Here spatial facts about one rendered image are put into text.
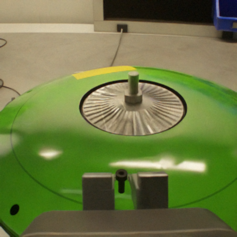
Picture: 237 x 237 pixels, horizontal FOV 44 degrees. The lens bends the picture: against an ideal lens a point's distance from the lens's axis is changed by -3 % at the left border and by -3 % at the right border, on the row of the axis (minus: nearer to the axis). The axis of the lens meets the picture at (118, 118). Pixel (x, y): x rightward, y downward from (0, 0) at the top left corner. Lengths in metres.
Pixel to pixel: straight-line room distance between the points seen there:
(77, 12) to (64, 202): 1.06
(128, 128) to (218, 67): 0.60
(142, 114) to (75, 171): 0.09
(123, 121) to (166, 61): 0.58
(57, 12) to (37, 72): 0.50
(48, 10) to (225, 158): 1.10
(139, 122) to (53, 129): 0.08
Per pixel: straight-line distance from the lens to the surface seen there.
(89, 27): 1.14
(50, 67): 0.82
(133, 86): 0.28
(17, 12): 1.33
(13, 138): 0.29
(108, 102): 0.29
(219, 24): 1.01
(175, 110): 0.29
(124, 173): 0.18
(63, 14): 1.25
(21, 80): 0.78
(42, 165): 0.25
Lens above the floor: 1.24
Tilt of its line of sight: 34 degrees down
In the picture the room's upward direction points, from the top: 1 degrees counter-clockwise
